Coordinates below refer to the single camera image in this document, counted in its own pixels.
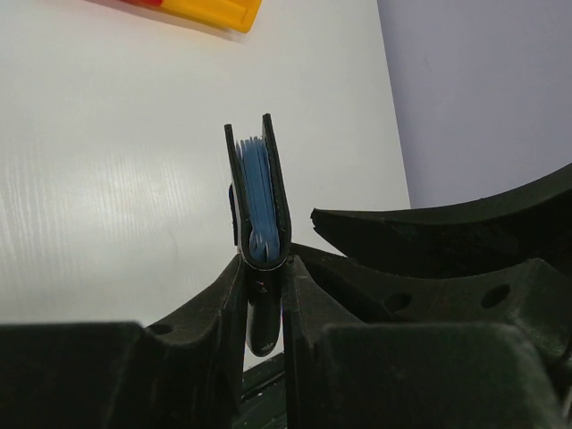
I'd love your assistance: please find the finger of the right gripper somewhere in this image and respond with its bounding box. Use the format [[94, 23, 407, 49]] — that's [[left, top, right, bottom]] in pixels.
[[311, 166, 571, 273], [291, 244, 571, 371]]

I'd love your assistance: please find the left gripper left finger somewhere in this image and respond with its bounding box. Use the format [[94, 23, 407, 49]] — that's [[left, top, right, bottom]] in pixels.
[[1, 257, 247, 428]]

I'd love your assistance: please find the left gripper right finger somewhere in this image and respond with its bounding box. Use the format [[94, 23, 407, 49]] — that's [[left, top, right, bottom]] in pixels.
[[282, 257, 563, 428]]

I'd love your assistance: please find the black leather card holder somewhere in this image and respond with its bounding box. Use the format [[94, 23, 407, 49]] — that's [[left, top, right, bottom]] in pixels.
[[224, 114, 291, 357]]

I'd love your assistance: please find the yellow plastic bin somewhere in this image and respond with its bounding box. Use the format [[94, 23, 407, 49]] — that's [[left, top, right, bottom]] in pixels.
[[153, 0, 262, 33]]

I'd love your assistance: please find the red plastic bin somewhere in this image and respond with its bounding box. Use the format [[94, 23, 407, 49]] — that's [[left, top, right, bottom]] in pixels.
[[92, 0, 164, 8]]

